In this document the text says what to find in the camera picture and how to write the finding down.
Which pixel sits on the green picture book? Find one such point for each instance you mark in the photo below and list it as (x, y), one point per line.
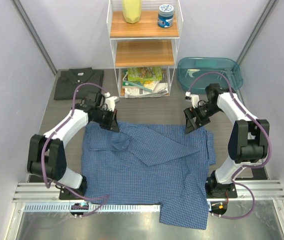
(140, 74)

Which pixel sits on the white wire wooden shelf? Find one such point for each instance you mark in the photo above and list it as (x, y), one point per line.
(144, 44)

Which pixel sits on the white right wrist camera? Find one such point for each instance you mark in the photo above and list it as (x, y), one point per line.
(192, 98)

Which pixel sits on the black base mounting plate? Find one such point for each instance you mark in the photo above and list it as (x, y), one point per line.
(214, 190)

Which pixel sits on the teal plastic basin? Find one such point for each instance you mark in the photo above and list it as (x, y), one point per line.
(196, 73)

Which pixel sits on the blue jar with lid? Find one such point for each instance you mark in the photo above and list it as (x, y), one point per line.
(165, 15)

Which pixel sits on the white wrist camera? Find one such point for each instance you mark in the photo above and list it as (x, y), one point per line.
(110, 102)
(192, 98)

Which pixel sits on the blue plaid long sleeve shirt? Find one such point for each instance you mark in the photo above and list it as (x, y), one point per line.
(146, 164)

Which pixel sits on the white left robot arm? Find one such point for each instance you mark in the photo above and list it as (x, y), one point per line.
(47, 157)

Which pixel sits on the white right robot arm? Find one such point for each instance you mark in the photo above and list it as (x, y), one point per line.
(248, 141)

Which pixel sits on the stack of books and papers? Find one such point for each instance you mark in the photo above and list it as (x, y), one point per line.
(146, 89)

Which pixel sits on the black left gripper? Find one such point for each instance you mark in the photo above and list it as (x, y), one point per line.
(111, 124)

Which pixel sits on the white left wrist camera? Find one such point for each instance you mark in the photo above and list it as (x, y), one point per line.
(110, 102)

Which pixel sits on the white slotted cable duct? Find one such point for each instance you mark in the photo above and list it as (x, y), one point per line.
(79, 207)

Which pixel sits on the folded dark grey shirt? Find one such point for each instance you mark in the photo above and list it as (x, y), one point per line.
(70, 79)

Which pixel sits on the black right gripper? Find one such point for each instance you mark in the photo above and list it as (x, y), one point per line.
(192, 125)

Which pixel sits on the yellow vase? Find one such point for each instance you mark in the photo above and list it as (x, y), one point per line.
(131, 10)

